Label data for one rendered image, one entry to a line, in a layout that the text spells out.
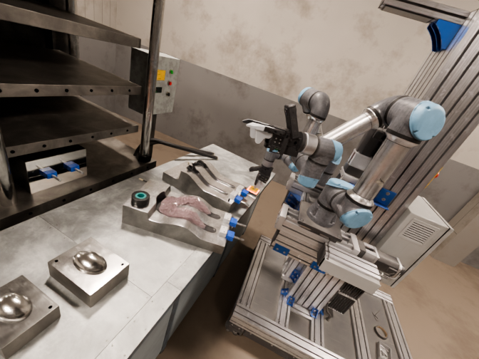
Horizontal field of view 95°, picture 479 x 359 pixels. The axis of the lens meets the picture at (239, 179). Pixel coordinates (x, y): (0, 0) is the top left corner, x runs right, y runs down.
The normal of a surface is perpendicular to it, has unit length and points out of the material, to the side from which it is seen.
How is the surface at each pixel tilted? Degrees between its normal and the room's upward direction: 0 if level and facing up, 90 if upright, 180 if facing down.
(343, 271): 90
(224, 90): 90
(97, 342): 0
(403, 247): 90
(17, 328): 0
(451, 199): 90
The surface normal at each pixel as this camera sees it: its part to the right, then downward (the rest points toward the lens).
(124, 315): 0.29, -0.83
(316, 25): -0.30, 0.39
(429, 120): 0.16, 0.40
